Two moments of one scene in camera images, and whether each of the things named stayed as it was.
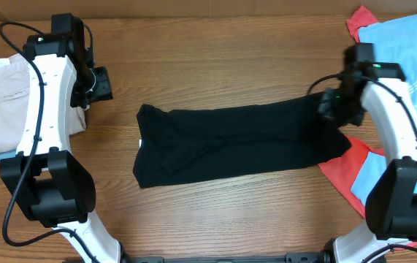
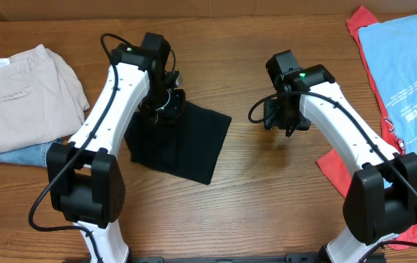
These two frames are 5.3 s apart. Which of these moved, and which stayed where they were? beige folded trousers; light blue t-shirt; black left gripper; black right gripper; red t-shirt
Moved: black right gripper; black left gripper
Stayed: light blue t-shirt; beige folded trousers; red t-shirt
